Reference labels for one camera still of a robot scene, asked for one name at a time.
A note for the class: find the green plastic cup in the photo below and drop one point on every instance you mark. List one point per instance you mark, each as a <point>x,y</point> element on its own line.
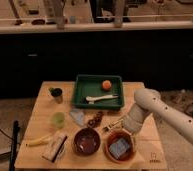
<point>58,119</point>

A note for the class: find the white plastic spoon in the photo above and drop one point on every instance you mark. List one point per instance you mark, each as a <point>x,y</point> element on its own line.
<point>93,99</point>

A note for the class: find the yellow banana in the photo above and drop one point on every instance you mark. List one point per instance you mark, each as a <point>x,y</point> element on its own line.
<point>39,141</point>

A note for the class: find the red bowl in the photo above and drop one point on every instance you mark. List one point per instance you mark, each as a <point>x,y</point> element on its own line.
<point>112,138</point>

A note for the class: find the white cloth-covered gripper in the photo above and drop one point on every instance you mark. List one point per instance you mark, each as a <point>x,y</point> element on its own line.
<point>134,119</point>

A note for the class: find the orange fruit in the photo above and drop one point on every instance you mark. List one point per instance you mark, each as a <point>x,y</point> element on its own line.
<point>106,85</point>

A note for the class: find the white scrub brush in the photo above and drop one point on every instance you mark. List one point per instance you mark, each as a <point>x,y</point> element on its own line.
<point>55,145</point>

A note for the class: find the dark cup with plant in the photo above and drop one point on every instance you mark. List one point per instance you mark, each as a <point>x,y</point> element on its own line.
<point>56,93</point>

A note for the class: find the dark purple bowl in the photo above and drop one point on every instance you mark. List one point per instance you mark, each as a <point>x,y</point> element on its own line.
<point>86,142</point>

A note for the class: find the blue sponge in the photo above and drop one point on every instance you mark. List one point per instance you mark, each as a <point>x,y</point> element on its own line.
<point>118,148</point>

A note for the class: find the green plastic tray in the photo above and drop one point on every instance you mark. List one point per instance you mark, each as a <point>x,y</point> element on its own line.
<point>91,85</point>

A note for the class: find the black stand pole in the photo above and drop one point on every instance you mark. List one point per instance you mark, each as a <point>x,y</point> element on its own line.
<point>14,143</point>

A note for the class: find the light blue cloth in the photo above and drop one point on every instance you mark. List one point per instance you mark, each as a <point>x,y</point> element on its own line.
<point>78,116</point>

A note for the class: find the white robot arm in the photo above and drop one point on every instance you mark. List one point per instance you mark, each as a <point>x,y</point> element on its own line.
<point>149,101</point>

